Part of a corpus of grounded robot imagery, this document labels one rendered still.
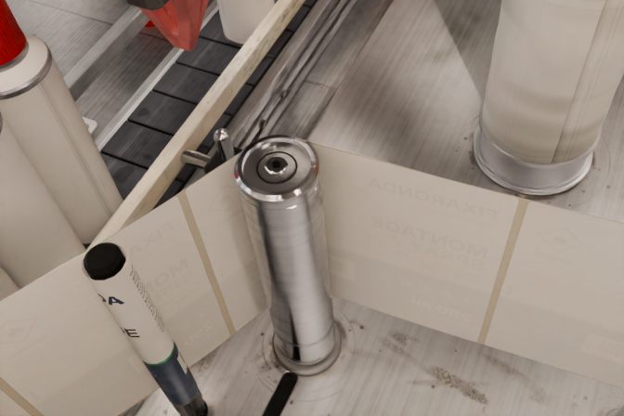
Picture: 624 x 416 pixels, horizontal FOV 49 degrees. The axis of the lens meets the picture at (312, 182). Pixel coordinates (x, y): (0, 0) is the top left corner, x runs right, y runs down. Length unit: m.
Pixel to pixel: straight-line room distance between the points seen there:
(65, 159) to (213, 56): 0.23
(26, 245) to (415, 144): 0.30
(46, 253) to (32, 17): 0.42
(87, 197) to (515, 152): 0.30
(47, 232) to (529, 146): 0.32
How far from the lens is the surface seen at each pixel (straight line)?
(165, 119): 0.60
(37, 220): 0.45
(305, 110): 0.65
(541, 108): 0.47
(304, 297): 0.37
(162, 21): 0.44
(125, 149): 0.58
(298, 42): 0.64
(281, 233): 0.31
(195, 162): 0.52
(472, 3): 0.68
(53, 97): 0.43
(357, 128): 0.56
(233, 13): 0.62
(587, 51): 0.43
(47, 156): 0.46
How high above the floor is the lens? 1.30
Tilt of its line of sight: 52 degrees down
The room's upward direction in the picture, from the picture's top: 6 degrees counter-clockwise
